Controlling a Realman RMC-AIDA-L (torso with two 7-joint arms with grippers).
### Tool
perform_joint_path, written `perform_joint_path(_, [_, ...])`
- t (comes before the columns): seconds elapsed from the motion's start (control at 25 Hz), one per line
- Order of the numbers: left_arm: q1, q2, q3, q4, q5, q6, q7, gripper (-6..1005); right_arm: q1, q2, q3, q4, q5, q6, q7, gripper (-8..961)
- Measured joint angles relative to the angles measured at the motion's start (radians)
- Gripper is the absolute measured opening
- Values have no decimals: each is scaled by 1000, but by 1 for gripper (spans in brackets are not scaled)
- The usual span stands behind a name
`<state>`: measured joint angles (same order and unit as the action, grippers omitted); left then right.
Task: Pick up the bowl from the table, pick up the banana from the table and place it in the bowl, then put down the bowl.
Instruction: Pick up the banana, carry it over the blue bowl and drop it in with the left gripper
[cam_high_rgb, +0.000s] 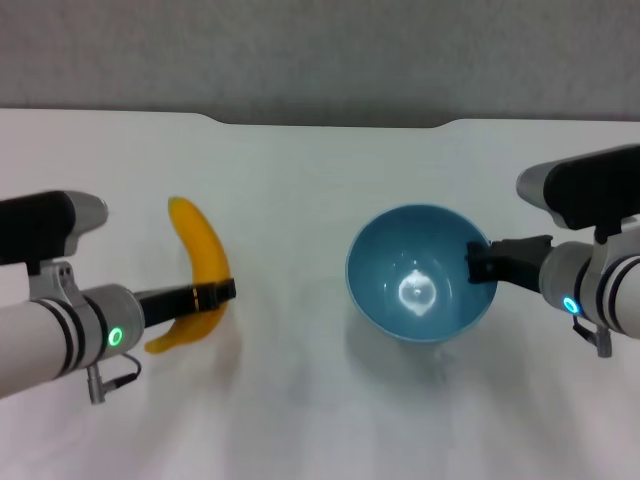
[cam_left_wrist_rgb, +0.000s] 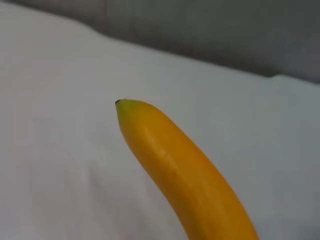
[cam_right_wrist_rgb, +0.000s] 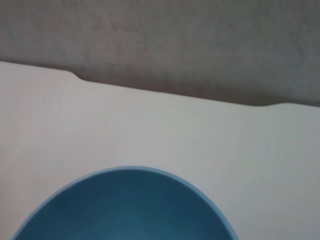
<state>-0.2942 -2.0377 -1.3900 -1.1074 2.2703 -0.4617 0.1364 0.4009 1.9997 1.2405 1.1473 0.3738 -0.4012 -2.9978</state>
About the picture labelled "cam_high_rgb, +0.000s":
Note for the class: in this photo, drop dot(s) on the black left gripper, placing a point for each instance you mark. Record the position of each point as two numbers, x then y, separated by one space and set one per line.
165 307

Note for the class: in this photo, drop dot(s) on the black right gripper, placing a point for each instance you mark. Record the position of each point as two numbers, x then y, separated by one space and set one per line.
517 262

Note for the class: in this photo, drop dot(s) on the yellow banana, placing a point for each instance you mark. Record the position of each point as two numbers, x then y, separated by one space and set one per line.
202 245

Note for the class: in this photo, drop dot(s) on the blue plastic bowl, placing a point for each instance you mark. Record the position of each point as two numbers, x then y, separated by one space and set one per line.
390 285

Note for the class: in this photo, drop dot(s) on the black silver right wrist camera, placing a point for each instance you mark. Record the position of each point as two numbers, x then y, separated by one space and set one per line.
590 185

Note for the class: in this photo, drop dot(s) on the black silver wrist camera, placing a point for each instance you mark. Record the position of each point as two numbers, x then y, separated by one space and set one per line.
590 185
35 225

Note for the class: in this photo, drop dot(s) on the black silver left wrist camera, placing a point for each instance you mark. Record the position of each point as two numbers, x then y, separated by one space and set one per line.
35 225

